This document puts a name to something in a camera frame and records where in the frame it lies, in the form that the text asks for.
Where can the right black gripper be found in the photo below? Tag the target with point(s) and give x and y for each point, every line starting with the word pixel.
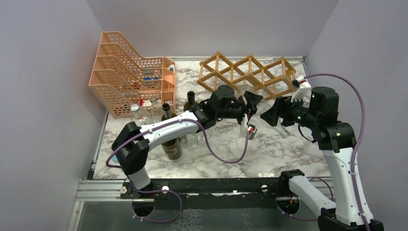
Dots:
pixel 281 108

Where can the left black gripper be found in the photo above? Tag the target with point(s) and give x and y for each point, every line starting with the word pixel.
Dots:
pixel 252 101

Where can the clear square glass bottle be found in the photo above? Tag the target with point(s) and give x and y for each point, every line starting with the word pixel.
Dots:
pixel 191 141

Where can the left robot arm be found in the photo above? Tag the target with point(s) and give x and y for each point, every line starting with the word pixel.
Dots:
pixel 132 145

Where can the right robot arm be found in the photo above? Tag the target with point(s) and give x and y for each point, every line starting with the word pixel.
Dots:
pixel 337 141

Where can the wooden wine rack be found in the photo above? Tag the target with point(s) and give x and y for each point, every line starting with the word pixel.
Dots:
pixel 270 80

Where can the green wine bottle back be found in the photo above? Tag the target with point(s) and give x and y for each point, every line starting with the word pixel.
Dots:
pixel 191 101

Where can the green wine bottle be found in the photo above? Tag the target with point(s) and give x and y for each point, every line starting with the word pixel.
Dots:
pixel 167 113
pixel 191 101
pixel 172 149

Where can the green wine bottle middle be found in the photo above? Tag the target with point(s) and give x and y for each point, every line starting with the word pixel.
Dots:
pixel 167 113

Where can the green wine bottle front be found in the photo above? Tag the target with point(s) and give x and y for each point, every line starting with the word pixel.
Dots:
pixel 172 149

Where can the round clear glass bottle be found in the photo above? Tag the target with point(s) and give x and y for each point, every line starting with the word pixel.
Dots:
pixel 156 106

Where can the small clear bottle silver cap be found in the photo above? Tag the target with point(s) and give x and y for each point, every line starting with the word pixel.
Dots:
pixel 140 116

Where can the orange plastic file organizer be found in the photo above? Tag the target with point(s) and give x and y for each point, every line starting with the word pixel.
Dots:
pixel 122 77

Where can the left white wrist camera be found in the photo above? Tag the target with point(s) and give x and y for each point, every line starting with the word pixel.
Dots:
pixel 247 129

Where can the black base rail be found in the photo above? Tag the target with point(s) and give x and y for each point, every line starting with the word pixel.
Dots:
pixel 172 194

